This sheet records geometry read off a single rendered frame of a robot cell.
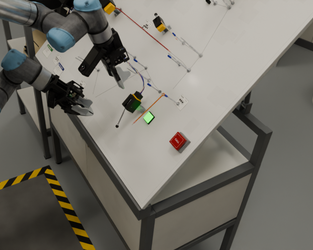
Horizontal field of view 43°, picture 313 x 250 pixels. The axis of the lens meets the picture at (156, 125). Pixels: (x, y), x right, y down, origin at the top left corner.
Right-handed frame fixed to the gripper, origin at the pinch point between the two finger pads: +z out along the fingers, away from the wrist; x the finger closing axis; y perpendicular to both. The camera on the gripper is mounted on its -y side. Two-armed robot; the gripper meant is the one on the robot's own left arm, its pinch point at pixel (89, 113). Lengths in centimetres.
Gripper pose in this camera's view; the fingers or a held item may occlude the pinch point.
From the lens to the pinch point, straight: 149.2
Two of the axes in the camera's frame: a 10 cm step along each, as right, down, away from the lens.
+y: 6.7, -2.0, -7.2
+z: 7.0, 4.9, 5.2
